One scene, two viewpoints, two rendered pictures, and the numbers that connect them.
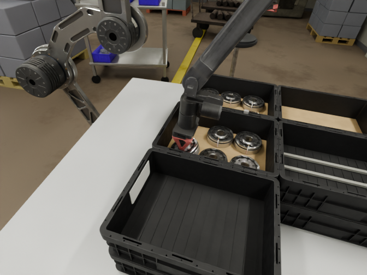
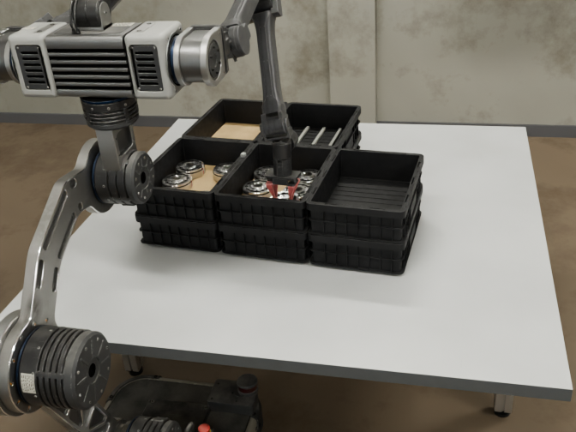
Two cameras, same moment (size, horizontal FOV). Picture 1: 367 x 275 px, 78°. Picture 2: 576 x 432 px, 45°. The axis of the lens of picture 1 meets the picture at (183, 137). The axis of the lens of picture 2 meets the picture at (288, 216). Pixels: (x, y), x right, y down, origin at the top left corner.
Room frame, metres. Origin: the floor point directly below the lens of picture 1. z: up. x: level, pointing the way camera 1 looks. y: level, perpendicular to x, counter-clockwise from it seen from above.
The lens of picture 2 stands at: (0.44, 1.91, 1.93)
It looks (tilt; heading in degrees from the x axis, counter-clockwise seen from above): 30 degrees down; 274
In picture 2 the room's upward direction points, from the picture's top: 4 degrees counter-clockwise
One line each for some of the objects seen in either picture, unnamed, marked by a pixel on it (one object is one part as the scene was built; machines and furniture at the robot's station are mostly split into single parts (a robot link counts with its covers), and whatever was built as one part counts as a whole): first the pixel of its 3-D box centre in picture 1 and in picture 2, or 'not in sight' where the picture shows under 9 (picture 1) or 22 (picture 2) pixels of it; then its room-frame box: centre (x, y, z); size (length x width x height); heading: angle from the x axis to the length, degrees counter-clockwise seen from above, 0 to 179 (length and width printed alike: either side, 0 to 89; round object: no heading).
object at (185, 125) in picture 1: (187, 119); (282, 167); (0.59, -0.01, 0.99); 0.10 x 0.07 x 0.07; 165
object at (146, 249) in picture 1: (198, 204); (368, 180); (0.33, -0.05, 0.92); 0.40 x 0.30 x 0.02; 75
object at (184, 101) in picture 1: (191, 105); (282, 148); (0.59, -0.02, 1.05); 0.07 x 0.06 x 0.07; 79
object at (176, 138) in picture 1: (183, 137); (286, 189); (0.58, 0.00, 0.92); 0.07 x 0.07 x 0.09; 75
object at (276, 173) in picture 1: (219, 134); (278, 172); (0.61, -0.13, 0.92); 0.40 x 0.30 x 0.02; 75
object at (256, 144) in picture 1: (248, 139); (268, 172); (0.66, -0.25, 0.86); 0.10 x 0.10 x 0.01
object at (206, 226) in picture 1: (196, 215); (368, 195); (0.33, -0.05, 0.87); 0.40 x 0.30 x 0.11; 75
